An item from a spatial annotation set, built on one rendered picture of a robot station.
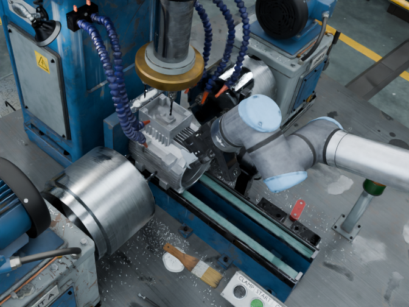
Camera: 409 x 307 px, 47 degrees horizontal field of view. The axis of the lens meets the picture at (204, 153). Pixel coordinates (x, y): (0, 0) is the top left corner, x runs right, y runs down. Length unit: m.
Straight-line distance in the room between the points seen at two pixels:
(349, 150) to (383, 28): 3.32
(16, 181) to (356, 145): 0.70
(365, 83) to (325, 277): 2.24
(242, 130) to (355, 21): 3.34
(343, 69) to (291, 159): 2.70
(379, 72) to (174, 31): 2.75
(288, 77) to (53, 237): 0.93
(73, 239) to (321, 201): 0.93
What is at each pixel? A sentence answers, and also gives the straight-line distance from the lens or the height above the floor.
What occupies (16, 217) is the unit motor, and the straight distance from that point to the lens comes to 0.98.
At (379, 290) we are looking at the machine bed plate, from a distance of 1.62.
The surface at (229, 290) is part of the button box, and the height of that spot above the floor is 1.06.
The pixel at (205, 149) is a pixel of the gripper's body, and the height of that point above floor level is 1.22.
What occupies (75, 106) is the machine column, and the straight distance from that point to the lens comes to 1.39.
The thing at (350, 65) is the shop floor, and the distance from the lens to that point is 3.79.
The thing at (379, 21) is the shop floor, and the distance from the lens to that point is 4.44.
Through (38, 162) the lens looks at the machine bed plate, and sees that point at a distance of 1.73.
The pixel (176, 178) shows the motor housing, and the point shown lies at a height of 1.03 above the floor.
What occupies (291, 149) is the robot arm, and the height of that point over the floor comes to 1.36.
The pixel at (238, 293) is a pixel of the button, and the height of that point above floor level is 1.07.
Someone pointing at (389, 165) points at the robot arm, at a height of 1.42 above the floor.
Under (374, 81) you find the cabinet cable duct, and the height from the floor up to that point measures 0.04.
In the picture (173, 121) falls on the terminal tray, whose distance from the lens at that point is 1.39.
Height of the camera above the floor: 2.11
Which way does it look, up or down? 49 degrees down
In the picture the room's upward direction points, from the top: 11 degrees clockwise
